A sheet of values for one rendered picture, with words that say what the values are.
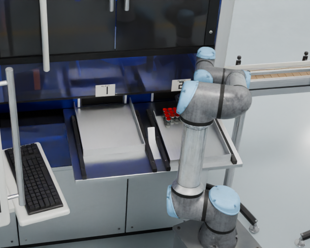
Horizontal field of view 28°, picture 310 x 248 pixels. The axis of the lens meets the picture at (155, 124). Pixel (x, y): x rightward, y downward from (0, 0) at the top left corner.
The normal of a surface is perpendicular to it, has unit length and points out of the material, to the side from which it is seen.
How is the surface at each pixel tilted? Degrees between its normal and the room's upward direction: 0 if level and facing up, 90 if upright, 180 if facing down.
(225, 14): 90
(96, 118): 0
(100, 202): 90
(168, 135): 0
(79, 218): 90
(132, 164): 0
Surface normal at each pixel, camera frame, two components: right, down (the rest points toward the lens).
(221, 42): 0.22, 0.61
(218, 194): 0.19, -0.76
